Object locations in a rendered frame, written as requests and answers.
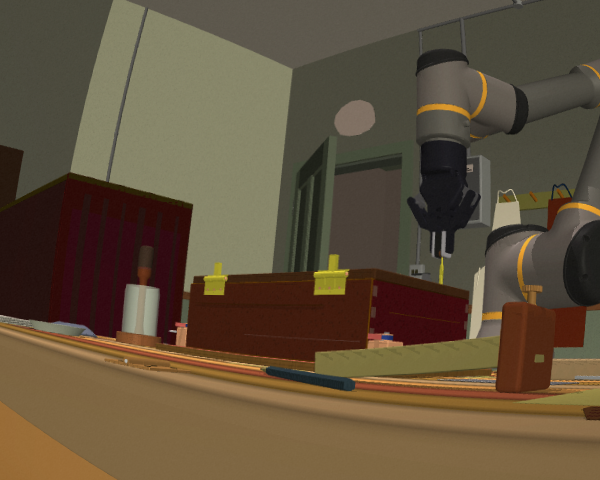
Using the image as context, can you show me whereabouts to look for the round pinkish wall plate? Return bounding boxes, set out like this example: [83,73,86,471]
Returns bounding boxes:
[333,99,377,137]

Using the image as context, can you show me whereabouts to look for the grey green dish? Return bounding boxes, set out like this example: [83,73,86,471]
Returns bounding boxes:
[28,319,92,338]

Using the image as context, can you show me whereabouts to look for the dark red slatted cabinet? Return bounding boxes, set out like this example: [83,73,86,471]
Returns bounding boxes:
[0,172,194,337]

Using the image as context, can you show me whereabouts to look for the green door frame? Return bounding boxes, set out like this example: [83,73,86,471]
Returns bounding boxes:
[287,135,420,277]

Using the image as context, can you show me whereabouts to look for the walnut games compendium box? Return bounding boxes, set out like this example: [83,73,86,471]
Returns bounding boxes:
[186,268,471,362]

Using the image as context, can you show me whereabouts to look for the brown leather dice cup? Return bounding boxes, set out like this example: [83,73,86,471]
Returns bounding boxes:
[495,301,557,394]

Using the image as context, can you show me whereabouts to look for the white paper roll on stand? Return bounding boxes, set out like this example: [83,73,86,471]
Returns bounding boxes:
[115,244,163,345]

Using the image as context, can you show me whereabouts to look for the tan flat box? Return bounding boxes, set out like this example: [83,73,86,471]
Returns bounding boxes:
[549,357,600,381]

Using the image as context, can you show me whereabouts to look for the small orange and blue blocks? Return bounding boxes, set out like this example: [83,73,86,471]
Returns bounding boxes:
[366,330,404,350]

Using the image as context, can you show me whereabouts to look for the dark brown tall board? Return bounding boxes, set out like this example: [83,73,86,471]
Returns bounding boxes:
[0,143,25,301]

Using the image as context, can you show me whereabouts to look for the cream paper bag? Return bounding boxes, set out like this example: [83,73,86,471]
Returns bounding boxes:
[488,188,523,246]

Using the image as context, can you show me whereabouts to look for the green counter tray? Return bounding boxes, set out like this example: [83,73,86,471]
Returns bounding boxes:
[314,335,502,377]

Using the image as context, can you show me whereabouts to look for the grey wall switch box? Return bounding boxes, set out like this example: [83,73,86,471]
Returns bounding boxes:
[463,154,492,227]

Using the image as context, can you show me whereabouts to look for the dark blue flat stick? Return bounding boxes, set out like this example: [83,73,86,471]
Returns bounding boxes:
[265,365,356,392]

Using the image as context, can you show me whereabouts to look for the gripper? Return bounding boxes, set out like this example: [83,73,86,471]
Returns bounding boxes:
[406,141,482,257]

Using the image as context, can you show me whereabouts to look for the orange paper bag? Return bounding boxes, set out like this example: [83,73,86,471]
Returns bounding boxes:
[547,183,574,229]

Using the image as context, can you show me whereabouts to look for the yellow brass hinge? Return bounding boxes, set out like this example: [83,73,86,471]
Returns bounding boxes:
[202,262,229,296]
[313,253,350,296]

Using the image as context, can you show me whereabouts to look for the white leaning card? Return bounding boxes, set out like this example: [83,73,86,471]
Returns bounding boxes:
[467,264,488,339]

